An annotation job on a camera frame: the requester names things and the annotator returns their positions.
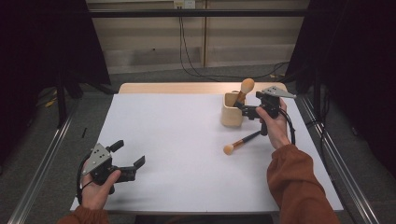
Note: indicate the person's left hand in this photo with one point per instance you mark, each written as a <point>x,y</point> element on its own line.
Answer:
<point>95,196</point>

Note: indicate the white wall outlet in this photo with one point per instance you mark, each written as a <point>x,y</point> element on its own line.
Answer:
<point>184,3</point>

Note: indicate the white table mat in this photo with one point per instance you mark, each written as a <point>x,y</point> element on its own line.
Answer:
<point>186,161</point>

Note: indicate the black curtain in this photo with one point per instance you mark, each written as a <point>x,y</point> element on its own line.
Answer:
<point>37,62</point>
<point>358,62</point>

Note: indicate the black horizontal bar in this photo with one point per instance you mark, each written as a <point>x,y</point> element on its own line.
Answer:
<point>199,13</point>

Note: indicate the large makeup brush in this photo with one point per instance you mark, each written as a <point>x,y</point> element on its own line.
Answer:
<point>247,85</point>

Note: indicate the small makeup brush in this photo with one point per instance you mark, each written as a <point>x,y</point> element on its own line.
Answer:
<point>229,149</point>

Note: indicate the metal floor rail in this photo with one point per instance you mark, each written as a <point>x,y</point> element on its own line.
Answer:
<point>348,177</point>
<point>40,174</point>

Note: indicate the cream square cup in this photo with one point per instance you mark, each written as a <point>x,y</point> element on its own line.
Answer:
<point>231,118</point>

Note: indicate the person's right hand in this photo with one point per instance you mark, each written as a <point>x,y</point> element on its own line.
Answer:
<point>277,130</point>

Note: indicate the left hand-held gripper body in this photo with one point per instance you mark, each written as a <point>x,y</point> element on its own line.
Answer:
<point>97,158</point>

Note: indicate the wooden table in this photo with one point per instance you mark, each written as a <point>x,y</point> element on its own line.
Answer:
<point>174,88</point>

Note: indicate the small black floor item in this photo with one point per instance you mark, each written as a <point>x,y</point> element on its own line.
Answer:
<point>84,132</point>

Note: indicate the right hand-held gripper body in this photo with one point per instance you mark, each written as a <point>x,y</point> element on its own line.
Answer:
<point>271,104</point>

